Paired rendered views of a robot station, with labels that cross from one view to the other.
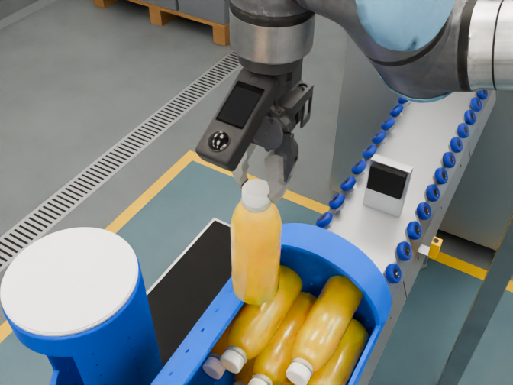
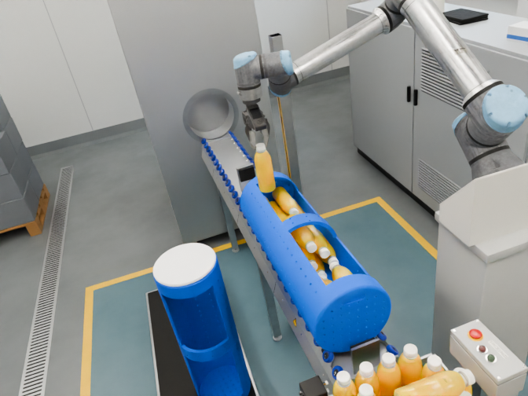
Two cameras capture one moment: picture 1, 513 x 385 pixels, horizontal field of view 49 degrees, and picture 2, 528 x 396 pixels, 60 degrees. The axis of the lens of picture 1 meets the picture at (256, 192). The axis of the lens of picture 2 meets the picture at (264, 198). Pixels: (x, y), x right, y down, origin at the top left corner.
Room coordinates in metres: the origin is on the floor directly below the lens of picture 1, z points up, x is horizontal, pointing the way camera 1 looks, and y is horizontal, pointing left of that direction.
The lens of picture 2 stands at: (-0.70, 1.17, 2.27)
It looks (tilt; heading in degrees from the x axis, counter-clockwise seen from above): 32 degrees down; 317
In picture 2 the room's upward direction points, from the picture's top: 10 degrees counter-clockwise
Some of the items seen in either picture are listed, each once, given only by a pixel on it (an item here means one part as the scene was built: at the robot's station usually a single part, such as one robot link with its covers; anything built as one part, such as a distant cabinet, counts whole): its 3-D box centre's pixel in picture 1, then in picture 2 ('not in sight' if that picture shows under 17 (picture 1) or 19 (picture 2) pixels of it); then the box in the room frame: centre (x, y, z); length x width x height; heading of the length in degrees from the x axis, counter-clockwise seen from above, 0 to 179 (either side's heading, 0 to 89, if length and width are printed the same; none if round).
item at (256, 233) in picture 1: (256, 245); (264, 169); (0.54, 0.00, 1.35); 0.07 x 0.07 x 0.19
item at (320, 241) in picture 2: not in sight; (313, 238); (0.28, 0.04, 1.11); 0.19 x 0.07 x 0.07; 151
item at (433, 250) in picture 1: (424, 243); not in sight; (0.92, -0.41, 0.92); 0.08 x 0.03 x 0.05; 61
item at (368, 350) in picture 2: not in sight; (364, 355); (-0.13, 0.33, 0.99); 0.10 x 0.02 x 0.12; 61
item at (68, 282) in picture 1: (70, 277); (184, 263); (0.73, 0.39, 1.03); 0.28 x 0.28 x 0.01
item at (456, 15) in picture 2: not in sight; (461, 16); (0.57, -2.06, 1.46); 0.32 x 0.23 x 0.04; 149
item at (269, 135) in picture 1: (271, 91); (253, 111); (0.56, -0.02, 1.60); 0.09 x 0.08 x 0.12; 151
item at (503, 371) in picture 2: not in sight; (485, 358); (-0.45, 0.18, 1.05); 0.20 x 0.10 x 0.10; 151
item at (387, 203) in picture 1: (385, 188); (247, 177); (1.03, -0.32, 1.00); 0.10 x 0.04 x 0.15; 61
